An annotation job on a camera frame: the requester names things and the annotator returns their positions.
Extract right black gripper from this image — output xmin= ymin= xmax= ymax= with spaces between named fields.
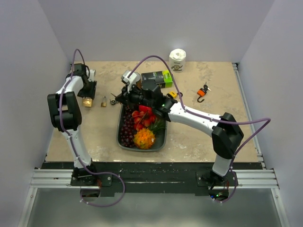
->
xmin=116 ymin=81 xmax=154 ymax=109

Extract large brass padlock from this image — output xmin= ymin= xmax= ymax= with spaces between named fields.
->
xmin=82 ymin=97 xmax=93 ymax=108

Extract small brass padlock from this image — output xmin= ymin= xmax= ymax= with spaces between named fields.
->
xmin=100 ymin=96 xmax=107 ymax=107

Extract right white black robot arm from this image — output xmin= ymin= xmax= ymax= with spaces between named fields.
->
xmin=115 ymin=80 xmax=244 ymax=186

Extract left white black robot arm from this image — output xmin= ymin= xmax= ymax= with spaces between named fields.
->
xmin=47 ymin=63 xmax=98 ymax=186

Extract tin can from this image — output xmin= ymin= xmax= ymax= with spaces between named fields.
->
xmin=133 ymin=72 xmax=142 ymax=89

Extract red pomegranate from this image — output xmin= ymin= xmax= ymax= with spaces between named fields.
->
xmin=139 ymin=105 xmax=152 ymax=114

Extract red cherries bunch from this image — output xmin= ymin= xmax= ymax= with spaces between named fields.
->
xmin=132 ymin=110 xmax=156 ymax=131

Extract dark red grape bunch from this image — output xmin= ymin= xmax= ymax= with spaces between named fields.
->
xmin=118 ymin=106 xmax=136 ymax=148

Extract black green box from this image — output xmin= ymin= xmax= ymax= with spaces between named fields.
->
xmin=141 ymin=70 xmax=173 ymax=88

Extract orange dragon fruit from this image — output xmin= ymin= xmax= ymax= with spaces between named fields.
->
xmin=133 ymin=128 xmax=156 ymax=149

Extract yellow black padlock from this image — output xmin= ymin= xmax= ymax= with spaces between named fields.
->
xmin=166 ymin=91 xmax=183 ymax=99

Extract dark grey fruit tray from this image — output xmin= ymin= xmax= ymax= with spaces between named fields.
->
xmin=117 ymin=105 xmax=167 ymax=152

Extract toilet paper roll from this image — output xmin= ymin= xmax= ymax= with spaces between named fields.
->
xmin=169 ymin=49 xmax=187 ymax=72

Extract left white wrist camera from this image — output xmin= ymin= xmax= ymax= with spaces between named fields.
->
xmin=87 ymin=70 xmax=96 ymax=82

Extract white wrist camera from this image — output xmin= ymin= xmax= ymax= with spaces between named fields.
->
xmin=87 ymin=70 xmax=96 ymax=82
xmin=121 ymin=70 xmax=135 ymax=93

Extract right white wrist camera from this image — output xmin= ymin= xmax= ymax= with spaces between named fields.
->
xmin=121 ymin=70 xmax=135 ymax=93

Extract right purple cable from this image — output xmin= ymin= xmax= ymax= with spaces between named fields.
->
xmin=127 ymin=55 xmax=271 ymax=204

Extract purple cable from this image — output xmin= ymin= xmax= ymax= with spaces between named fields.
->
xmin=127 ymin=55 xmax=271 ymax=204
xmin=58 ymin=49 xmax=126 ymax=208

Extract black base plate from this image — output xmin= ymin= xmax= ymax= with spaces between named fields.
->
xmin=35 ymin=162 xmax=262 ymax=197

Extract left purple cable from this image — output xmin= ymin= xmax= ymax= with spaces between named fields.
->
xmin=58 ymin=49 xmax=126 ymax=208

